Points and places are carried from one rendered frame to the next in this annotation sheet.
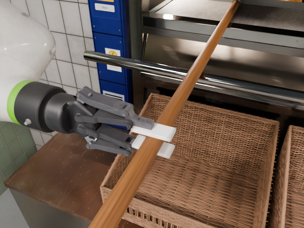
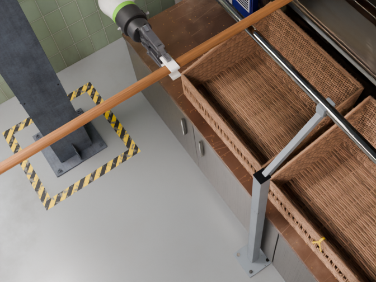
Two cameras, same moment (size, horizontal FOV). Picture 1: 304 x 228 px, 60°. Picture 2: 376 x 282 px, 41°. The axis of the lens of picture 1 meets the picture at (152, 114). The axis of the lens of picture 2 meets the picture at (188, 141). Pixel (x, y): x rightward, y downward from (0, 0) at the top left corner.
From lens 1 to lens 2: 1.18 m
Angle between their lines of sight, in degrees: 35
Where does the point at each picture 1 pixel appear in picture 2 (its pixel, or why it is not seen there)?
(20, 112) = (117, 22)
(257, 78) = (355, 36)
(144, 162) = (153, 77)
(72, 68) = not seen: outside the picture
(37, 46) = not seen: outside the picture
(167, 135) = (172, 69)
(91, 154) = (201, 37)
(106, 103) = (151, 39)
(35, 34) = not seen: outside the picture
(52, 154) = (168, 22)
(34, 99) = (124, 19)
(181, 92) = (207, 43)
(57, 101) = (134, 24)
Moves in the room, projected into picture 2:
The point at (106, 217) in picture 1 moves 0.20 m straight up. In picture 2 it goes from (124, 93) to (109, 50)
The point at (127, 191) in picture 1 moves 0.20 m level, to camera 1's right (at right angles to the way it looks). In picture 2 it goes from (138, 87) to (194, 116)
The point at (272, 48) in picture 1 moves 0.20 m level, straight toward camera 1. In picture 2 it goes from (368, 15) to (319, 42)
